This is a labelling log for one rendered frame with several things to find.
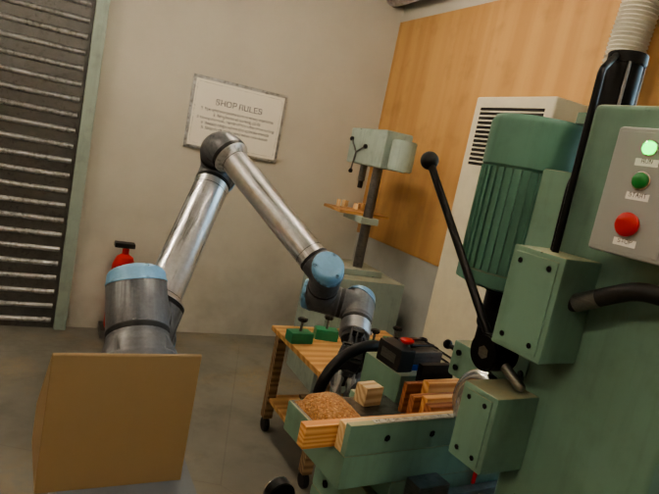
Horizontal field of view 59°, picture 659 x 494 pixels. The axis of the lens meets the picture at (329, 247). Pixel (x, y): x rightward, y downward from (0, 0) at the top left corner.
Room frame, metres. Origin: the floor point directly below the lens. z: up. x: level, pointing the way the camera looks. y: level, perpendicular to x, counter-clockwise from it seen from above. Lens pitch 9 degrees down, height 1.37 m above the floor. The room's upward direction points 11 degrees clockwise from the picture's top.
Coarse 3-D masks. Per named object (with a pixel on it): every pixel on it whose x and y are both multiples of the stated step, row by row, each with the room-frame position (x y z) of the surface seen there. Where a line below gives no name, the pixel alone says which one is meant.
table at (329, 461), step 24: (288, 408) 1.06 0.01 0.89; (360, 408) 1.09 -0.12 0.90; (384, 408) 1.11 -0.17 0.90; (288, 432) 1.04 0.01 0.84; (312, 456) 0.96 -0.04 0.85; (336, 456) 0.90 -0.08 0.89; (360, 456) 0.90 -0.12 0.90; (384, 456) 0.93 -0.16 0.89; (408, 456) 0.96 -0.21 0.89; (432, 456) 0.99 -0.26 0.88; (336, 480) 0.89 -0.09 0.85; (360, 480) 0.91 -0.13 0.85; (384, 480) 0.94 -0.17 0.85
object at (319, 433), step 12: (312, 420) 0.91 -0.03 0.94; (324, 420) 0.92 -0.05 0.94; (336, 420) 0.93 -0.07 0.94; (300, 432) 0.89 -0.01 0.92; (312, 432) 0.89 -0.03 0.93; (324, 432) 0.90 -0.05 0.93; (336, 432) 0.91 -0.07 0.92; (300, 444) 0.89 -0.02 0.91; (312, 444) 0.89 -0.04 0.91; (324, 444) 0.90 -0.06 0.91
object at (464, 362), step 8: (456, 344) 1.11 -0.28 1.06; (464, 344) 1.09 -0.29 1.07; (456, 352) 1.10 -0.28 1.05; (464, 352) 1.08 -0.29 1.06; (456, 360) 1.10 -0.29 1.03; (464, 360) 1.08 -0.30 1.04; (456, 368) 1.09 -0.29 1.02; (464, 368) 1.08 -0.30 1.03; (472, 368) 1.06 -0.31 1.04; (456, 376) 1.09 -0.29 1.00
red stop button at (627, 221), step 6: (618, 216) 0.73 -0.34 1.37; (624, 216) 0.72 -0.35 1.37; (630, 216) 0.72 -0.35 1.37; (618, 222) 0.73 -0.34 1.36; (624, 222) 0.72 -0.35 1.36; (630, 222) 0.71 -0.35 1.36; (636, 222) 0.71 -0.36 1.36; (618, 228) 0.73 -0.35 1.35; (624, 228) 0.72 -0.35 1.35; (630, 228) 0.71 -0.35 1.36; (636, 228) 0.71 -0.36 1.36; (624, 234) 0.72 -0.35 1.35; (630, 234) 0.71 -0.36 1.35
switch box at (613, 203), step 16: (624, 128) 0.76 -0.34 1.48; (640, 128) 0.74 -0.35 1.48; (656, 128) 0.73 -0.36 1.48; (624, 144) 0.76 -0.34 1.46; (640, 144) 0.74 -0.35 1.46; (624, 160) 0.75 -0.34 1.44; (608, 176) 0.77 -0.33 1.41; (624, 176) 0.75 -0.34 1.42; (656, 176) 0.71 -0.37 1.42; (608, 192) 0.76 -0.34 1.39; (624, 192) 0.74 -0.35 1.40; (640, 192) 0.72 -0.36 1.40; (656, 192) 0.71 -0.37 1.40; (608, 208) 0.75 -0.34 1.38; (624, 208) 0.74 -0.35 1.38; (640, 208) 0.72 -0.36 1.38; (656, 208) 0.70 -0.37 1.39; (608, 224) 0.75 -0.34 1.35; (640, 224) 0.71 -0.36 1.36; (656, 224) 0.70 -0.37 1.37; (592, 240) 0.76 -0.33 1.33; (608, 240) 0.74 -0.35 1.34; (640, 240) 0.71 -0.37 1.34; (656, 240) 0.69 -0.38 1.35; (624, 256) 0.73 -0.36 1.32; (640, 256) 0.70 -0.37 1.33; (656, 256) 0.69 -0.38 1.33
